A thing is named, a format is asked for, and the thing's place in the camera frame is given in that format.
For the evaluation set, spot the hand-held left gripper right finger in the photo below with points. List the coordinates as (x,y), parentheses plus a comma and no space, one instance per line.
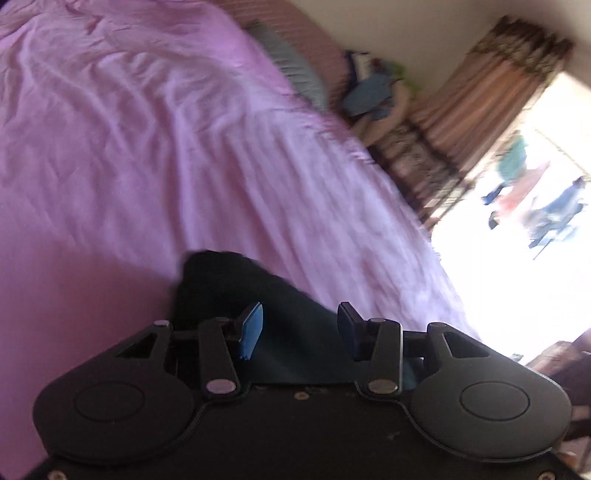
(352,330)

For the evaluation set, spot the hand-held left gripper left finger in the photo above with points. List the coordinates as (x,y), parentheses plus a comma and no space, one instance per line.
(251,330)

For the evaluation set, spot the dark green garment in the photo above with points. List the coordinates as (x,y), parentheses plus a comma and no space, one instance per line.
(286,332)

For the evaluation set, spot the pile of colourful clothes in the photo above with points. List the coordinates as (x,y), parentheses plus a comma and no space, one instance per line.
(374,92)

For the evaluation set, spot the bright window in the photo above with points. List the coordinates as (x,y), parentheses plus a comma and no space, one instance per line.
(498,277)

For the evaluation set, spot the purple bed sheet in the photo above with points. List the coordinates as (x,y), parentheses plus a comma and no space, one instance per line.
(161,152)

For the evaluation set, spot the dark wooden furniture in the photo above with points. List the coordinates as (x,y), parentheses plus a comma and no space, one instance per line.
(568,364)

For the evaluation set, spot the teal hanging garment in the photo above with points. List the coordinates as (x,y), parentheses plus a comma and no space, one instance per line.
(513,157)

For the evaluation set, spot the dark blue hanging garment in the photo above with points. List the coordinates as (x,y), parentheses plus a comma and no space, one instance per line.
(561,207)

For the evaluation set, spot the grey-blue pillow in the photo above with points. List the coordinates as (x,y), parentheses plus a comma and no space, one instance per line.
(295,64)

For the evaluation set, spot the brown patterned curtain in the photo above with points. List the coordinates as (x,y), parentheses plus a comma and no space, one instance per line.
(485,92)

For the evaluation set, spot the pink quilted headboard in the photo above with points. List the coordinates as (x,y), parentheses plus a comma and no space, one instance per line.
(318,41)

